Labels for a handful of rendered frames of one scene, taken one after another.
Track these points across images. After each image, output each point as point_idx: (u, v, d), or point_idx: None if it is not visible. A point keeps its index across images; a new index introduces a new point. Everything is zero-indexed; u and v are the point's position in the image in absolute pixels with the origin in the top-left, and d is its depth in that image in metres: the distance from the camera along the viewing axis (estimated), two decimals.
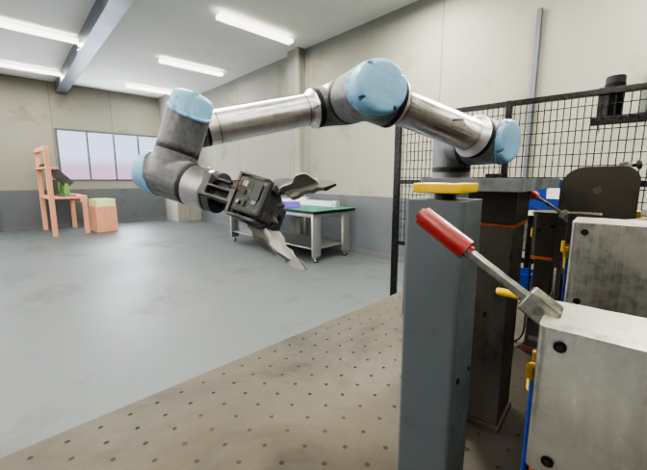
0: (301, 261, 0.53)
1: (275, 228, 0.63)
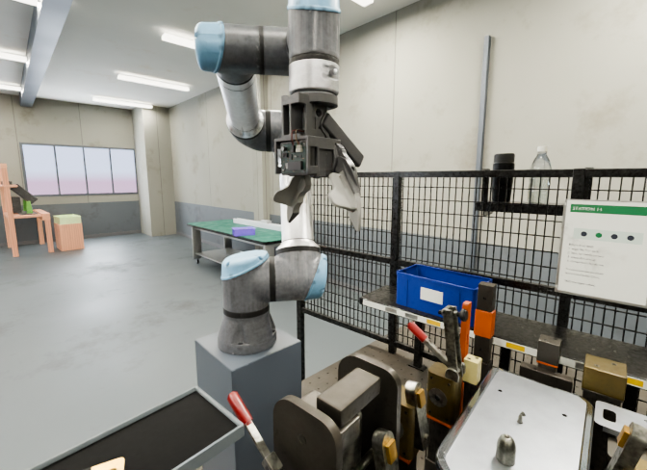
0: (294, 216, 0.58)
1: None
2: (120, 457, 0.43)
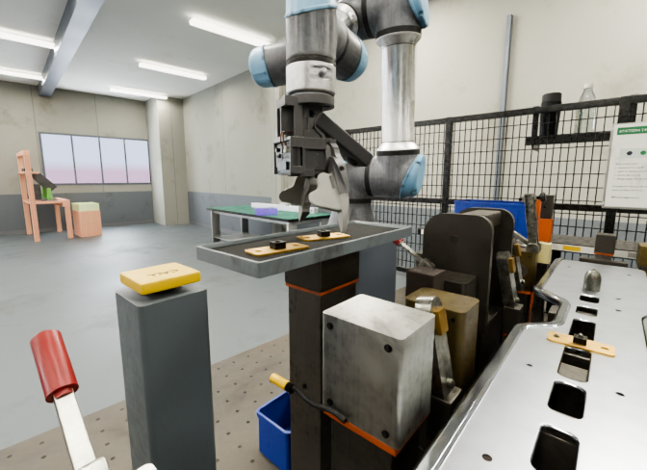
0: (303, 215, 0.60)
1: (349, 164, 0.57)
2: (337, 232, 0.58)
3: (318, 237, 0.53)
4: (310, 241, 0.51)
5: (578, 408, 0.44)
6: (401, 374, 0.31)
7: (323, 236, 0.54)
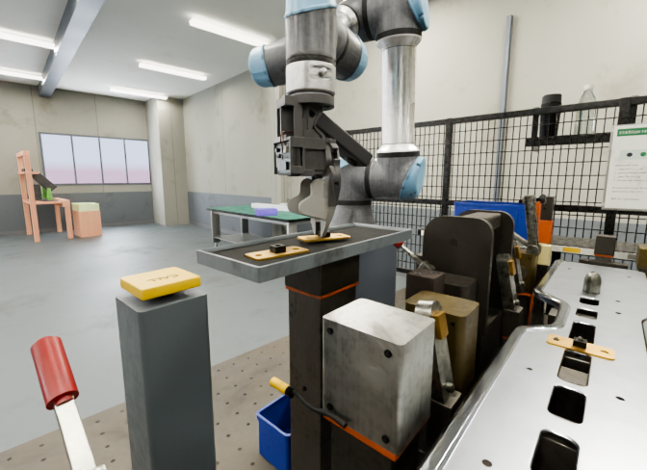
0: (318, 225, 0.55)
1: (349, 164, 0.57)
2: (338, 233, 0.58)
3: (318, 237, 0.53)
4: (311, 241, 0.52)
5: (578, 412, 0.44)
6: (401, 379, 0.31)
7: (323, 237, 0.54)
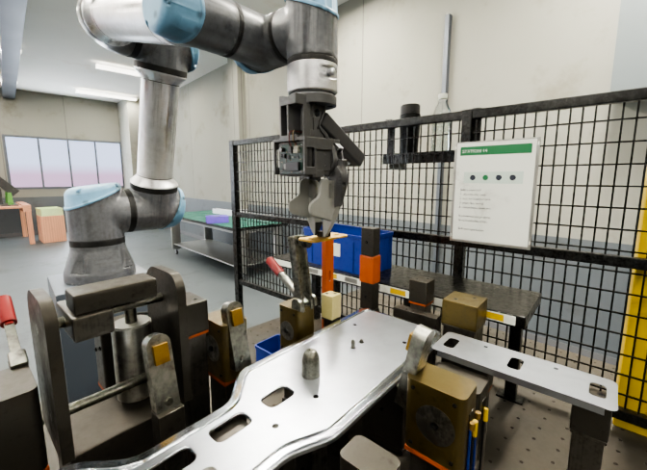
0: (317, 225, 0.55)
1: None
2: (331, 232, 0.59)
3: (321, 238, 0.53)
4: (318, 242, 0.51)
5: None
6: None
7: (324, 237, 0.54)
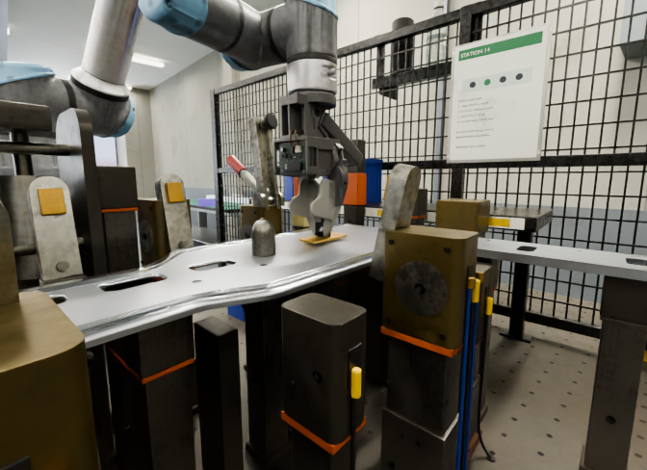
0: (317, 225, 0.54)
1: None
2: (330, 232, 0.59)
3: (322, 238, 0.53)
4: (319, 242, 0.51)
5: None
6: None
7: (324, 237, 0.54)
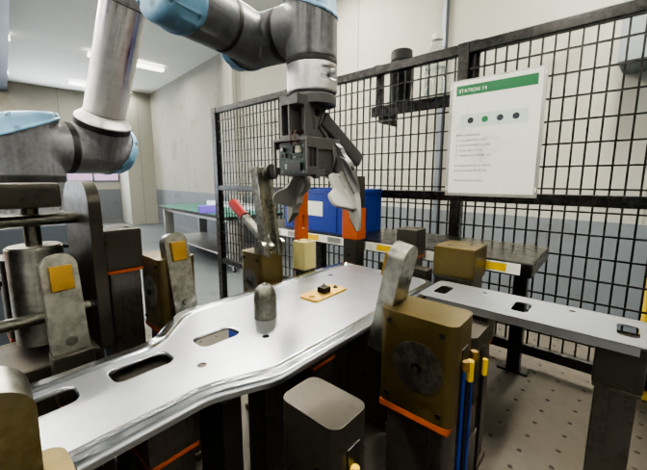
0: (293, 216, 0.58)
1: None
2: (329, 284, 0.60)
3: (322, 295, 0.55)
4: (320, 300, 0.52)
5: None
6: None
7: (325, 293, 0.55)
